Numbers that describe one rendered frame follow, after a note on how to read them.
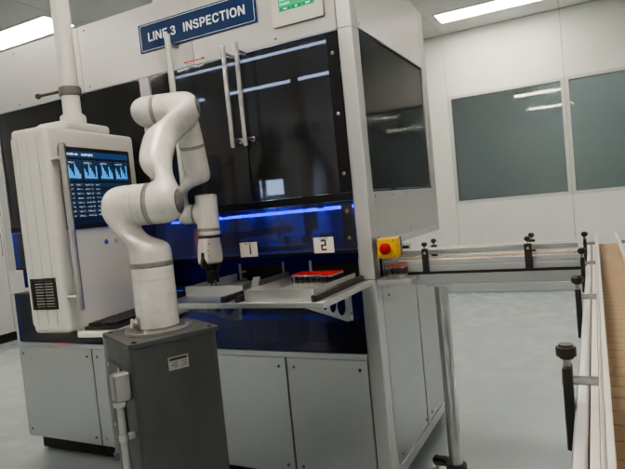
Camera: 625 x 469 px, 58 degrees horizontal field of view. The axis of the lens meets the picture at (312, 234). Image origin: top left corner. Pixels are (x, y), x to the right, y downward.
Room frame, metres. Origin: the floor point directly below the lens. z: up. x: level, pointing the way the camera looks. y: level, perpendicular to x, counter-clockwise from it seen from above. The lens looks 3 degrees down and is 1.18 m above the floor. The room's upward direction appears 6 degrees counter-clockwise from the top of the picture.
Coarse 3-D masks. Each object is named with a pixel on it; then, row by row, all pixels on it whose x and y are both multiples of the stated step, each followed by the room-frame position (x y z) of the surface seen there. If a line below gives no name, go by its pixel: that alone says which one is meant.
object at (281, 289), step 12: (288, 276) 2.11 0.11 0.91; (348, 276) 1.97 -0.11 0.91; (252, 288) 1.89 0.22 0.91; (264, 288) 1.95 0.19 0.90; (276, 288) 2.02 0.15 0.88; (288, 288) 2.01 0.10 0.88; (300, 288) 1.98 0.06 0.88; (312, 288) 1.73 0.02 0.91; (324, 288) 1.79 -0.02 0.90; (252, 300) 1.83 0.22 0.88; (264, 300) 1.81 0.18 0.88; (276, 300) 1.79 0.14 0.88; (288, 300) 1.77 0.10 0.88; (300, 300) 1.75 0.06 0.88
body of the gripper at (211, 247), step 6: (198, 240) 2.10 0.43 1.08; (204, 240) 2.08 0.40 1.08; (210, 240) 2.09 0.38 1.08; (216, 240) 2.12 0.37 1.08; (198, 246) 2.09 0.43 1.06; (204, 246) 2.08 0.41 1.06; (210, 246) 2.09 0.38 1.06; (216, 246) 2.12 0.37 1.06; (198, 252) 2.09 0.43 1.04; (204, 252) 2.08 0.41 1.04; (210, 252) 2.09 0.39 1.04; (216, 252) 2.11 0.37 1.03; (198, 258) 2.09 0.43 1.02; (210, 258) 2.09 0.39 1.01; (216, 258) 2.11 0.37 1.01
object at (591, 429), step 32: (608, 256) 1.71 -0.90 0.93; (576, 288) 1.01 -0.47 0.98; (608, 288) 1.21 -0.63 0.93; (608, 320) 0.94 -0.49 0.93; (576, 352) 0.59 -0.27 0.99; (608, 352) 0.77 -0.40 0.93; (576, 384) 0.59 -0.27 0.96; (608, 384) 0.54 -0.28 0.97; (576, 416) 0.56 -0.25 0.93; (608, 416) 0.47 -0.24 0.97; (576, 448) 0.49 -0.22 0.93; (608, 448) 0.41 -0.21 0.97
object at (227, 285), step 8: (224, 280) 2.31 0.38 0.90; (232, 280) 2.36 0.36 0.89; (248, 280) 2.37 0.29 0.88; (264, 280) 2.11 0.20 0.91; (272, 280) 2.16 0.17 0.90; (192, 288) 2.08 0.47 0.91; (200, 288) 2.07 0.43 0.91; (208, 288) 2.05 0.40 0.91; (216, 288) 2.03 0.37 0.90; (224, 288) 2.02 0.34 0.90; (232, 288) 2.00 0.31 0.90; (240, 288) 1.98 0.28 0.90
